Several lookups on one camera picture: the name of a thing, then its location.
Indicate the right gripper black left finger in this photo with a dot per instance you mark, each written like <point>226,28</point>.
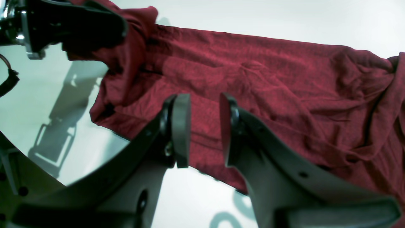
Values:
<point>123,193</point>

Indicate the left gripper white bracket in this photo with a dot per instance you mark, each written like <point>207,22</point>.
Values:
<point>35,24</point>

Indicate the dark red long-sleeve shirt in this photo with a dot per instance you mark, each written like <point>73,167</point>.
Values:
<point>340,108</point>

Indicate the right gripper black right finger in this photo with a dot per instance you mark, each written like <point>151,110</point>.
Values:
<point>288,191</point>

